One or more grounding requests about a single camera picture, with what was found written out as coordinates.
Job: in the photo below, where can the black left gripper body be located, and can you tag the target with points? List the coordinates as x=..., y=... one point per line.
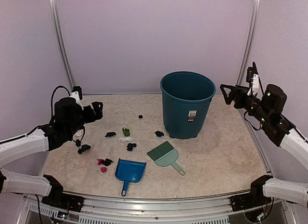
x=76, y=124

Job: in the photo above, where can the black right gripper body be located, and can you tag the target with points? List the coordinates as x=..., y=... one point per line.
x=241, y=104

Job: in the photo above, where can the blue plastic dustpan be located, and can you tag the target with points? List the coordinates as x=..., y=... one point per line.
x=129, y=171

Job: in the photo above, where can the light green hand brush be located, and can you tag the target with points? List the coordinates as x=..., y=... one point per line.
x=166, y=155

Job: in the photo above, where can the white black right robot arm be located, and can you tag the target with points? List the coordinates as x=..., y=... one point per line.
x=283, y=133

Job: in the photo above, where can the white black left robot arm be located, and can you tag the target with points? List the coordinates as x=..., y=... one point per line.
x=42, y=139

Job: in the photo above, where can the white scrap far left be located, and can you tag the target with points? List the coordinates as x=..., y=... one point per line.
x=78, y=134

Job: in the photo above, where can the black scrap far left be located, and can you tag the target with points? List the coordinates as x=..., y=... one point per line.
x=78, y=143

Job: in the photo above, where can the dark blue scrap left-centre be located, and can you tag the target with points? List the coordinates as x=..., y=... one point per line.
x=110, y=134

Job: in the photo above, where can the dark blue scrap far left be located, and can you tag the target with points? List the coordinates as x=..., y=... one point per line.
x=84, y=148

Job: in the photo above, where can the green paper scrap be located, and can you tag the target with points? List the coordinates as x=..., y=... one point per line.
x=126, y=132

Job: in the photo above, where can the white paper scrap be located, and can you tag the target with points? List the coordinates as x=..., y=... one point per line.
x=126, y=139

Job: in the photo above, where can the teal plastic trash bin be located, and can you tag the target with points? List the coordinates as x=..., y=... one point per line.
x=186, y=98

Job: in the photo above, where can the dark blue scrap centre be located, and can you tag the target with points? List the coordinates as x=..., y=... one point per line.
x=131, y=146

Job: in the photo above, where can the black scrap by pink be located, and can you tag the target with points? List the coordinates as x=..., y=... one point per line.
x=107, y=162

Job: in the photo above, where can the dark blue scrap near bin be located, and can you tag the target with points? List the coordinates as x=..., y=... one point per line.
x=159, y=133

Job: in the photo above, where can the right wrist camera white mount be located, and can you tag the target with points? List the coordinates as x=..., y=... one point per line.
x=252, y=78

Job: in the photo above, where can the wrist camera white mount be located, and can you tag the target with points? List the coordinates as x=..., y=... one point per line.
x=252, y=78
x=77, y=94

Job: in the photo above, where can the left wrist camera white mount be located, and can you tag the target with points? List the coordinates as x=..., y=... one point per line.
x=77, y=94

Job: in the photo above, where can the right aluminium frame post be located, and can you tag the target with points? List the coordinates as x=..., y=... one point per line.
x=249, y=41

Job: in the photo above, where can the aluminium frame post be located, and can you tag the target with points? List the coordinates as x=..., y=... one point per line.
x=249, y=41
x=60, y=40

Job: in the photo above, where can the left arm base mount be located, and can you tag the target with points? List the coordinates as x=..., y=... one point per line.
x=65, y=201

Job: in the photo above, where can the aluminium front rail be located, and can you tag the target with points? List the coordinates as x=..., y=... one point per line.
x=202, y=210

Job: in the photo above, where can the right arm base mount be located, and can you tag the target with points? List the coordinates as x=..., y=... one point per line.
x=247, y=201

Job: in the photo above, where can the left aluminium frame post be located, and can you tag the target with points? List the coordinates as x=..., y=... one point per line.
x=60, y=40

